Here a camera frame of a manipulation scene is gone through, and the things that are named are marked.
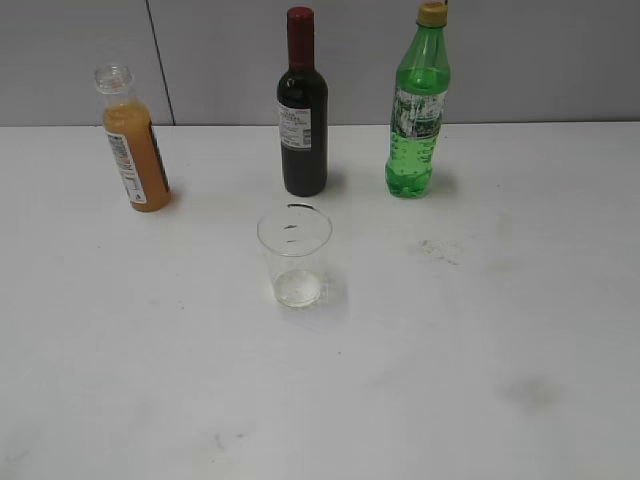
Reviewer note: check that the transparent plastic cup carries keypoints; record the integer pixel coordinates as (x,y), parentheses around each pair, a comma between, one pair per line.
(293,239)

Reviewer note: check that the orange juice bottle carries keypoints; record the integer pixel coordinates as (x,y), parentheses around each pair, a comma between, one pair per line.
(129,129)

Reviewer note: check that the dark red wine bottle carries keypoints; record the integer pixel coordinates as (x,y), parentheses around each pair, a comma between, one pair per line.
(302,96)

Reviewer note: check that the green soda bottle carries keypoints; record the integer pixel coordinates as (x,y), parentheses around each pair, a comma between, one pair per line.
(421,84)

